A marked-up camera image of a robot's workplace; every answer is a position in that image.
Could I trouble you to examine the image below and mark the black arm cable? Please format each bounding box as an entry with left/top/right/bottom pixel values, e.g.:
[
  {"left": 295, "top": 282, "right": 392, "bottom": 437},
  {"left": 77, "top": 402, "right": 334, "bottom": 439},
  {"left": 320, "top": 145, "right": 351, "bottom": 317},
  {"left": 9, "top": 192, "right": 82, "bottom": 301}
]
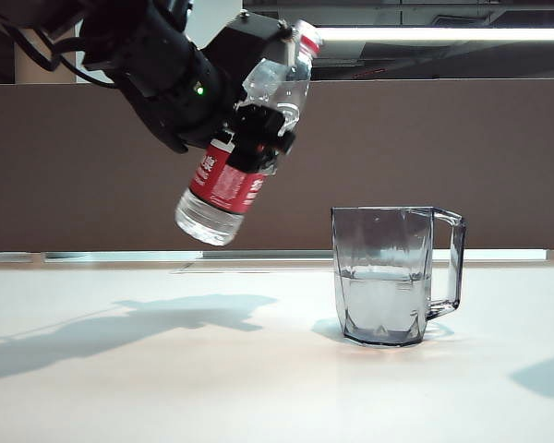
[{"left": 0, "top": 8, "right": 119, "bottom": 90}]

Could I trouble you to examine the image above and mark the tan round column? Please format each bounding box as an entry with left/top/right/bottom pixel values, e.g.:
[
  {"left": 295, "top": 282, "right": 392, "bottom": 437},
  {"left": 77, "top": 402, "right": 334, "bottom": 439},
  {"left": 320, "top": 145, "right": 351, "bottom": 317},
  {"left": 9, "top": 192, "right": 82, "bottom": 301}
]
[{"left": 13, "top": 27, "right": 78, "bottom": 85}]

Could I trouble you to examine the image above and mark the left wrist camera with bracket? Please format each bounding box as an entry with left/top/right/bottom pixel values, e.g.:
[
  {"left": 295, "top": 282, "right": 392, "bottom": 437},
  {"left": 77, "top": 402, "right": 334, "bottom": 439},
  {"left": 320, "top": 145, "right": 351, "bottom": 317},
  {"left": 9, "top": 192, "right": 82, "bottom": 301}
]
[{"left": 205, "top": 9, "right": 293, "bottom": 105}]

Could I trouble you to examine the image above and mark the clear red-label water bottle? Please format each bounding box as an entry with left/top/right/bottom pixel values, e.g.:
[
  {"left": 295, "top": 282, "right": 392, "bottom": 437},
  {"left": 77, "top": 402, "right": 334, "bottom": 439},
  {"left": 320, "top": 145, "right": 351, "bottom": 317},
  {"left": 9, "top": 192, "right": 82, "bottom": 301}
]
[{"left": 174, "top": 18, "right": 324, "bottom": 246}]

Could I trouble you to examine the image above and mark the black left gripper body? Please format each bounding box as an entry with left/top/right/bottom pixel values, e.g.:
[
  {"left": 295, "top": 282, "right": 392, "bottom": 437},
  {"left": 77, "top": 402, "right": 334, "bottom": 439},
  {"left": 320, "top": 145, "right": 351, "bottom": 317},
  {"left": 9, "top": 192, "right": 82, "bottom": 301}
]
[{"left": 198, "top": 78, "right": 247, "bottom": 149}]

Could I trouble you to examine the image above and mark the white ceiling light strip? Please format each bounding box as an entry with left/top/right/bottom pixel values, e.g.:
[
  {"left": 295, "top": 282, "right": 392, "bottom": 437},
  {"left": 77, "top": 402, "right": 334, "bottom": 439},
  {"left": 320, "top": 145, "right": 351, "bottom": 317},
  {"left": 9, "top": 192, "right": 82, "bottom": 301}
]
[{"left": 316, "top": 26, "right": 554, "bottom": 42}]

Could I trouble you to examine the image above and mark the brown desk partition panel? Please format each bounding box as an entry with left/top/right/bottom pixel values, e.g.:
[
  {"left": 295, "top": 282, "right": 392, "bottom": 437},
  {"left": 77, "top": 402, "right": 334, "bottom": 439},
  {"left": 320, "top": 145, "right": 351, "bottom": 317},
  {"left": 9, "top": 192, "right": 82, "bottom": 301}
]
[{"left": 0, "top": 78, "right": 554, "bottom": 254}]

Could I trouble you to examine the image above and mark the grey transparent plastic mug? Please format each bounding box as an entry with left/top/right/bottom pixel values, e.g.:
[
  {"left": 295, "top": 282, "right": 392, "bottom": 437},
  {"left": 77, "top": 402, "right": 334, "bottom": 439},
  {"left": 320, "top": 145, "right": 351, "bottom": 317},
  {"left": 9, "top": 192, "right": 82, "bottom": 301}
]
[{"left": 330, "top": 205, "right": 467, "bottom": 348}]

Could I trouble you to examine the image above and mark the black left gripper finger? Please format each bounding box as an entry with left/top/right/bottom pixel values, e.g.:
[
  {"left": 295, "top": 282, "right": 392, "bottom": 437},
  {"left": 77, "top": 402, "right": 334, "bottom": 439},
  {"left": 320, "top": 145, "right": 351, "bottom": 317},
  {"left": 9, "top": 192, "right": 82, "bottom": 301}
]
[{"left": 225, "top": 103, "right": 298, "bottom": 174}]

